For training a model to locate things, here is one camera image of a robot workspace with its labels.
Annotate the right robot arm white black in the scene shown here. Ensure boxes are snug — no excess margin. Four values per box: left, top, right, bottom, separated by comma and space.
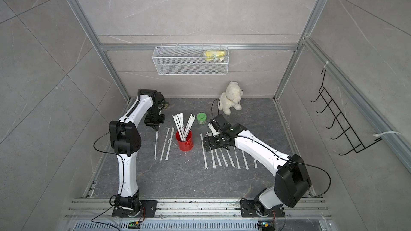
202, 114, 311, 217

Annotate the green lid jar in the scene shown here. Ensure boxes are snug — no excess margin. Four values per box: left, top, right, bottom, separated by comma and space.
196, 112, 207, 125

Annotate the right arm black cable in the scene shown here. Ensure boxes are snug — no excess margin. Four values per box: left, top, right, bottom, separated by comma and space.
211, 98, 221, 119

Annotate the white plush dog toy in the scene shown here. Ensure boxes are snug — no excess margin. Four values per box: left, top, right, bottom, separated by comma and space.
219, 81, 244, 116

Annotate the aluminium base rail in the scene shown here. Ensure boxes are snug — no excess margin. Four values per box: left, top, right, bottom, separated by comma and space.
62, 198, 332, 220

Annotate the red cup container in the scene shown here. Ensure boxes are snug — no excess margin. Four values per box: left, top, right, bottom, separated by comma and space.
175, 131, 194, 152

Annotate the white wire mesh basket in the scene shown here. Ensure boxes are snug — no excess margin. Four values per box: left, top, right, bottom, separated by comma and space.
152, 45, 230, 76

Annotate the bundle of white straws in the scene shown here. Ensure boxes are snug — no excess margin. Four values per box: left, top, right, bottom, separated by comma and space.
173, 113, 195, 141

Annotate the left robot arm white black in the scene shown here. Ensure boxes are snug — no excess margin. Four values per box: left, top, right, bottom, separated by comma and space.
109, 89, 166, 217

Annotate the yellow sponge in basket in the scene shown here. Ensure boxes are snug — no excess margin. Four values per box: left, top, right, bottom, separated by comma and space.
202, 50, 227, 62

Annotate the black wire hook rack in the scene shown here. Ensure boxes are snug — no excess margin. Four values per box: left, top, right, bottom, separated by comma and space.
310, 69, 382, 156

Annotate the white straw eleventh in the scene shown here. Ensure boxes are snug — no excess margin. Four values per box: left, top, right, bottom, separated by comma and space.
154, 130, 158, 160

